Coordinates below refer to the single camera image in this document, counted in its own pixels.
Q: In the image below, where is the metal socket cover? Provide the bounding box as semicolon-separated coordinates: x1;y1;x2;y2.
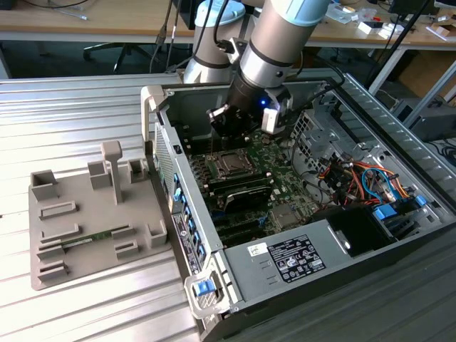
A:
210;148;254;178

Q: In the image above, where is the black RAM slot bank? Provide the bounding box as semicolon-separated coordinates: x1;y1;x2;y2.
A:
180;131;224;156
204;170;275;195

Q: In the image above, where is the black expansion slot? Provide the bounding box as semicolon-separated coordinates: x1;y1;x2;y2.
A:
212;213;270;247

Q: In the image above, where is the open grey PC case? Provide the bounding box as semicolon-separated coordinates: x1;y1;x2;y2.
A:
140;69;456;342

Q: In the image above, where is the green motherboard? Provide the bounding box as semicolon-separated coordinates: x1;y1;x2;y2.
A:
183;137;323;249

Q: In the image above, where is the silver drive cage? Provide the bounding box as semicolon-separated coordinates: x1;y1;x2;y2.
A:
289;106;378;179

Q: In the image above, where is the grey chipset heatsink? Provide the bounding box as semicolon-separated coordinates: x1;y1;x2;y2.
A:
269;203;299;229

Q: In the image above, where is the black office chair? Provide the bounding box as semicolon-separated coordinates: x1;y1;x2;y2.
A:
83;41;160;74

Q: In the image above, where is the small white box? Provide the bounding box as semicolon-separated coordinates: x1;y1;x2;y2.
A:
358;20;384;36

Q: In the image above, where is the wooden desk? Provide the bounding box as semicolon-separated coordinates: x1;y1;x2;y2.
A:
0;0;456;49

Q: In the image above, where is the grey power supply unit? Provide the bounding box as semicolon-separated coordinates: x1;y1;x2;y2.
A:
222;219;353;304

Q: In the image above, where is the blue disk carrier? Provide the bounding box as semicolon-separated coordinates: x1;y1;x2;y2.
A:
372;203;403;225

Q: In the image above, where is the grey parts rack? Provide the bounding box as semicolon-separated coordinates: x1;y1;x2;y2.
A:
27;140;172;291

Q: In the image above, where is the blue case latch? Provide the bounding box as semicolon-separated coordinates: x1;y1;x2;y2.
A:
191;280;215;297

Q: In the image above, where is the brown cardboard box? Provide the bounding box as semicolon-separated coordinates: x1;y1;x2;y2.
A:
395;49;456;100

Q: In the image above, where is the black computer tower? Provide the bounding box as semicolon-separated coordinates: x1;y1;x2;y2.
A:
391;95;456;143

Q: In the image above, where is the green RAM stick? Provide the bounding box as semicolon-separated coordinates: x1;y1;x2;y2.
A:
60;229;115;249

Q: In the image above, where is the brown cardboard tray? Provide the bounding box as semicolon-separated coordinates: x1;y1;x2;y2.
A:
425;24;456;41

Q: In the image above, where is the orange red wire bundle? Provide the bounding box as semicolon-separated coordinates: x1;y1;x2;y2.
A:
318;158;416;209

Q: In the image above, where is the blue wire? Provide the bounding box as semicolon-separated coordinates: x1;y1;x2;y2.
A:
360;166;397;207

